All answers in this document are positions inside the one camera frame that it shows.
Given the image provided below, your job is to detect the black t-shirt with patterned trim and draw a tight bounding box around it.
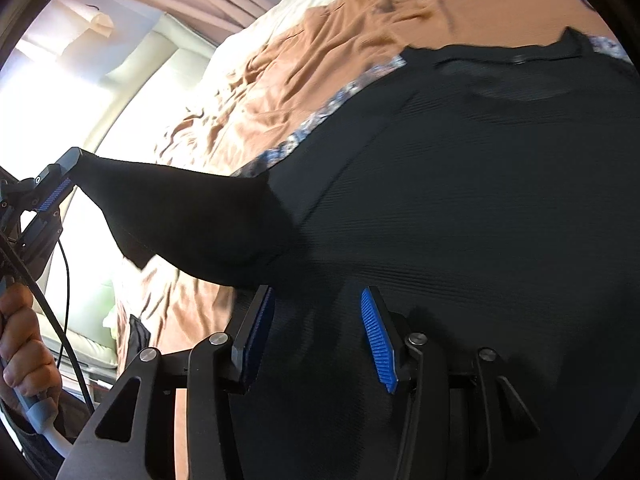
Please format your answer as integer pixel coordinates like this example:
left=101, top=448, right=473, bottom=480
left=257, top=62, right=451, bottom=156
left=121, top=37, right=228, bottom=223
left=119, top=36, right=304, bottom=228
left=72, top=29, right=639, bottom=479

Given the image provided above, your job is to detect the person's left hand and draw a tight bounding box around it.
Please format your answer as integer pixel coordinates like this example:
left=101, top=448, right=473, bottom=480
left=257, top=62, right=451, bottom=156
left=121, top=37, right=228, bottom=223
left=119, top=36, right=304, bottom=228
left=0, top=283, right=62, bottom=416

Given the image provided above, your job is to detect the black folded garment at left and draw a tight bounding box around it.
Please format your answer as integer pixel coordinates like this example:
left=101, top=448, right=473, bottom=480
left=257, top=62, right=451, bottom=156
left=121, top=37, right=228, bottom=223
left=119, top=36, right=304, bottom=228
left=125, top=314, right=151, bottom=367

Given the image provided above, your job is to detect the cream padded headboard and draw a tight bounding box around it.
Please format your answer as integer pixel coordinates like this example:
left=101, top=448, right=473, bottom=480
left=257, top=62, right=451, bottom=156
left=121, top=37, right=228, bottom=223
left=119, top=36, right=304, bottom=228
left=39, top=12, right=216, bottom=366

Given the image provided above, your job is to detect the brown fleece blanket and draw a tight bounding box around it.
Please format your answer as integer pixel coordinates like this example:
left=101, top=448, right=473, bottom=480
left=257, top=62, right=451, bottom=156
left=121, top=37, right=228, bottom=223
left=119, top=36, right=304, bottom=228
left=102, top=0, right=609, bottom=376

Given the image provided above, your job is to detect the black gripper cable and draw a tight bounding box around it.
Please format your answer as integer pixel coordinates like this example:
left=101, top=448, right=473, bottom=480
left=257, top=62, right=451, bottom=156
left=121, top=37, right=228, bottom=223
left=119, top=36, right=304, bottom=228
left=0, top=231, right=97, bottom=416

